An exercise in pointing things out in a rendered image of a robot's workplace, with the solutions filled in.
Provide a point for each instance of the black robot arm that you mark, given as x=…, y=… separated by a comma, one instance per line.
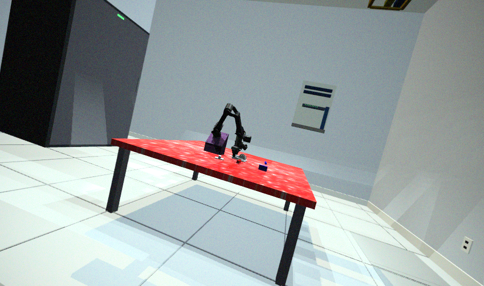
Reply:
x=239, y=128

